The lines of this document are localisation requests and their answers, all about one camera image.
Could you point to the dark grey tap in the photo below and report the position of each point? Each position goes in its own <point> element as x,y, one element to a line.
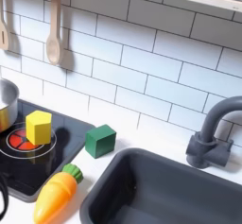
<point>206,149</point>

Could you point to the dark grey sink basin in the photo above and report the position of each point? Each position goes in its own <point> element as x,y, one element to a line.
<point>157,193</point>

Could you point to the green block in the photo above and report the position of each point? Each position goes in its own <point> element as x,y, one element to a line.
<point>100,142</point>

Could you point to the wooden slotted spatula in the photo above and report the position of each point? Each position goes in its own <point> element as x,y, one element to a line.
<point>3,35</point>

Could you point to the yellow block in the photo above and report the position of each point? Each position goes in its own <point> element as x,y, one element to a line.
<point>38,128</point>

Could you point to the wooden spoon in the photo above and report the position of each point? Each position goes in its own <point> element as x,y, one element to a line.
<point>54,48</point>

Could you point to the black toy stove top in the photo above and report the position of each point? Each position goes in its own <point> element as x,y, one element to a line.
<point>67,133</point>

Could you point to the steel pot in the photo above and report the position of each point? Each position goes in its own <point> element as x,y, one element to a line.
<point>8,108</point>

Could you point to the orange toy carrot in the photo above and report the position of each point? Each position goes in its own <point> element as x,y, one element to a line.
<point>55,194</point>

